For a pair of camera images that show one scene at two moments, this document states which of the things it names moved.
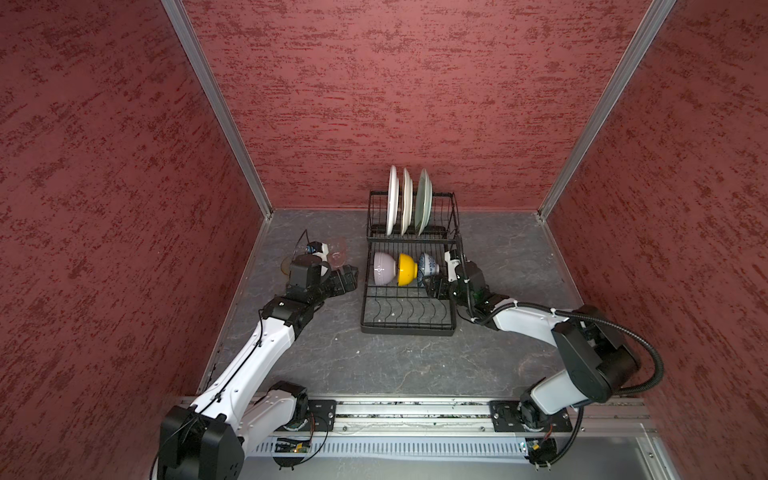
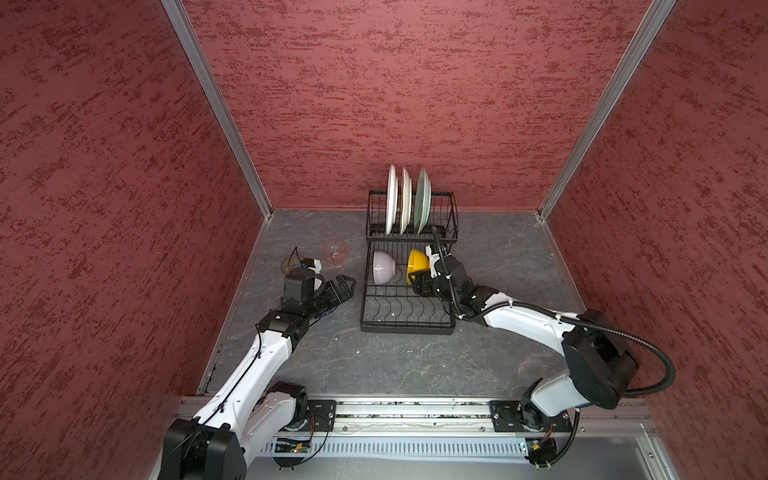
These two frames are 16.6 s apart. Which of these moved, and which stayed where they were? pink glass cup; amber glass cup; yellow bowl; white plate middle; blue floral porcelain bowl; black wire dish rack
Moved: blue floral porcelain bowl; yellow bowl
Stayed: pink glass cup; amber glass cup; black wire dish rack; white plate middle
